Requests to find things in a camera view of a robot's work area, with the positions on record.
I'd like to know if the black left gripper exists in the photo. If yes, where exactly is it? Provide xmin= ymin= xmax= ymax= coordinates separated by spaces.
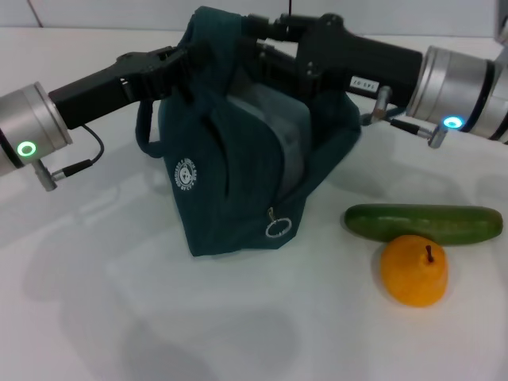
xmin=48 ymin=38 xmax=208 ymax=130

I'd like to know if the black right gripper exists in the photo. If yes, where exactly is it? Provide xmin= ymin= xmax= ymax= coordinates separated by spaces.
xmin=242 ymin=13 xmax=424 ymax=109

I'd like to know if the clear blue-rimmed food container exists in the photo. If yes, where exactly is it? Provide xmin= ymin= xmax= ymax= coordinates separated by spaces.
xmin=225 ymin=81 xmax=311 ymax=191

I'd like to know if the dark teal insulated lunch bag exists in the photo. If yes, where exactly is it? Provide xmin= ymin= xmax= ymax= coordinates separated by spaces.
xmin=134 ymin=4 xmax=363 ymax=259

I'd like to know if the green cucumber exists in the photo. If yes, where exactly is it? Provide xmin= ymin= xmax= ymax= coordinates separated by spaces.
xmin=344 ymin=202 xmax=504 ymax=248

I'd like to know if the orange pear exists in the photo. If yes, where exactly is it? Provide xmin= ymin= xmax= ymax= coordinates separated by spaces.
xmin=379 ymin=233 xmax=449 ymax=308

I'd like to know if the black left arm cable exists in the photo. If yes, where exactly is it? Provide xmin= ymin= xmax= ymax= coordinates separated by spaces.
xmin=51 ymin=124 xmax=106 ymax=178

